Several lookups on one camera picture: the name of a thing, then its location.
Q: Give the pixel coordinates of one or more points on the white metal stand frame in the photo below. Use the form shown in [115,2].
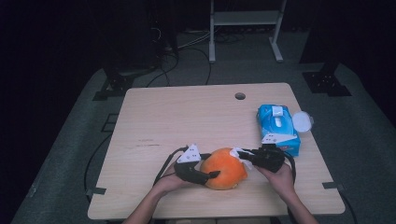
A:
[246,18]

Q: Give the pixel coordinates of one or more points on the blue wet wipe pack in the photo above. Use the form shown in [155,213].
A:
[281,124]

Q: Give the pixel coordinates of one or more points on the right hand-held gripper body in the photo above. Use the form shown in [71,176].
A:
[269,158]

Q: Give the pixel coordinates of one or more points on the person's left hand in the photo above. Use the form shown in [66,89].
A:
[169,183]

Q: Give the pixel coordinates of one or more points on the orange plush toy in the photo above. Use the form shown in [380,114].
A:
[225,169]

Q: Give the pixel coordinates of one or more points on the white wet wipe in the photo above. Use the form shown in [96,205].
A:
[235,152]

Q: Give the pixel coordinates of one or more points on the grey tape strip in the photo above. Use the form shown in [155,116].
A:
[97,190]
[331,185]

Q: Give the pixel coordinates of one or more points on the black stand base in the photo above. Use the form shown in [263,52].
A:
[115,87]
[327,82]

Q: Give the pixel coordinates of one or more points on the person's right hand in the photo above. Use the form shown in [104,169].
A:
[280,180]

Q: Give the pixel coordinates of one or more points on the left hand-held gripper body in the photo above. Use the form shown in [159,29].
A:
[188,172]

